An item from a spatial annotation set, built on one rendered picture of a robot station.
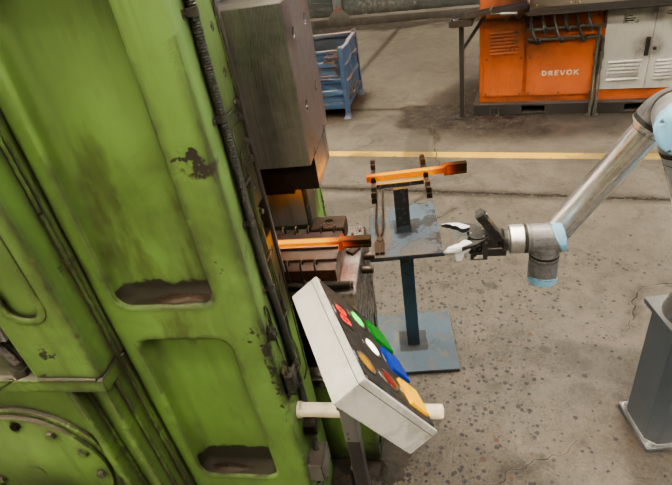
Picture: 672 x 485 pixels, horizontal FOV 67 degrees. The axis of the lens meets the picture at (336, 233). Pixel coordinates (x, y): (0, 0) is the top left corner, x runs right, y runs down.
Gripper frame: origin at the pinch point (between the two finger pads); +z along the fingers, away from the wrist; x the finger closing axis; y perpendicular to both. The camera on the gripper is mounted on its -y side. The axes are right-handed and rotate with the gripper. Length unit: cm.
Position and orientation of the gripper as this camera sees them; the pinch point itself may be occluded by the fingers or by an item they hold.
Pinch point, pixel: (441, 236)
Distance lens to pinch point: 164.8
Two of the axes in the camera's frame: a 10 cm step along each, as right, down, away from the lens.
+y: 1.4, 8.2, 5.5
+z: -9.8, 0.5, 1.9
